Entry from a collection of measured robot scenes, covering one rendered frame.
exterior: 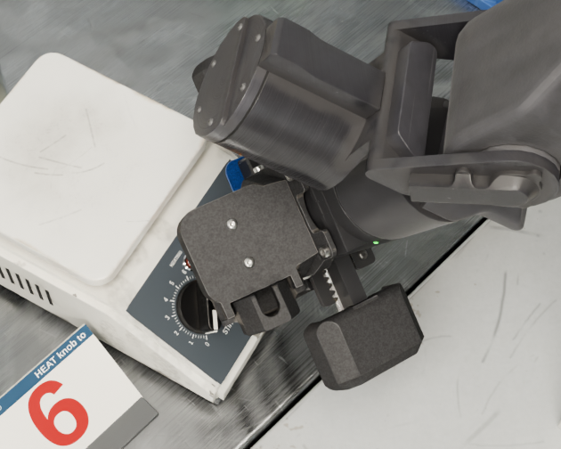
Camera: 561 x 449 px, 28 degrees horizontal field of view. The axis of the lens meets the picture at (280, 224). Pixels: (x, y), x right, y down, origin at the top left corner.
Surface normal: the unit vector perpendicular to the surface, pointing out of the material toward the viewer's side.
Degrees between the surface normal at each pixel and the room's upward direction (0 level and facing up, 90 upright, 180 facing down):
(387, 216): 90
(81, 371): 40
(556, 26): 55
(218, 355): 30
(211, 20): 0
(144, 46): 0
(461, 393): 0
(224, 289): 25
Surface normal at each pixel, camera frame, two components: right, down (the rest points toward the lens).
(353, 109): -0.17, 0.87
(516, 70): -0.79, -0.40
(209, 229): 0.15, -0.06
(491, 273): 0.04, -0.47
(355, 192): -0.81, 0.29
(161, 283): 0.47, -0.18
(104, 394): 0.50, 0.04
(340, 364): -0.22, 0.12
